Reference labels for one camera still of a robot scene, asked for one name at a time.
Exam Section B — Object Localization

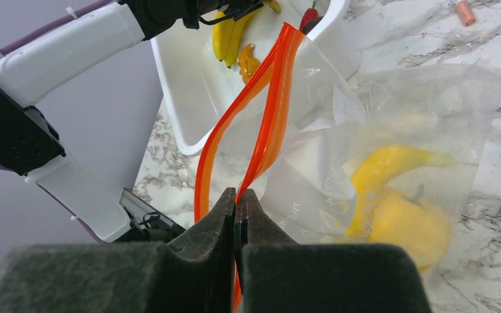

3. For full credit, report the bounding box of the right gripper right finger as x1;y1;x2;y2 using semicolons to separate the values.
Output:
234;190;431;312

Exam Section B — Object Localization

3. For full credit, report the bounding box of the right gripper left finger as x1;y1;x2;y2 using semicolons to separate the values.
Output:
0;188;235;312

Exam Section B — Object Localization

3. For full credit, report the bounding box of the small yellow banana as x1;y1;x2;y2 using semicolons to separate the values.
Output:
346;145;455;235

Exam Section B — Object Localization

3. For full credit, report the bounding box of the clear zip bag orange zipper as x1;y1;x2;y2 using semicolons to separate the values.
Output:
193;22;501;313

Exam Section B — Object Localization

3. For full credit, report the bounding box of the large yellow banana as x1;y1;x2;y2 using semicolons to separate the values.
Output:
211;1;281;68

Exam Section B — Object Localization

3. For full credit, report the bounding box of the yellow bell pepper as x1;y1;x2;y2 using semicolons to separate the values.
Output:
367;188;453;273

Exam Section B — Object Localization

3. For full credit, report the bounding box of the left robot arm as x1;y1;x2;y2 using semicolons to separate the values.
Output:
0;1;263;243

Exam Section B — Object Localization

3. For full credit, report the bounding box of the small orange food piece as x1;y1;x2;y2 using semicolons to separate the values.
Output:
237;43;261;84

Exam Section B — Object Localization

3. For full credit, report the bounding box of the white plastic bin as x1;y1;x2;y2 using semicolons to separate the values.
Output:
151;1;361;156

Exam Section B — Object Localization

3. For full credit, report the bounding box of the red chili pepper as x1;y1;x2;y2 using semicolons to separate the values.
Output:
299;0;320;33

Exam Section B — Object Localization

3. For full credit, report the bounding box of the white marker pink cap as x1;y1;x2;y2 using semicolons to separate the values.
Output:
451;0;476;27

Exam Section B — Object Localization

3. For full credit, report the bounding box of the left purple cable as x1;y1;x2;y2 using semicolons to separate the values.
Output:
0;0;117;243

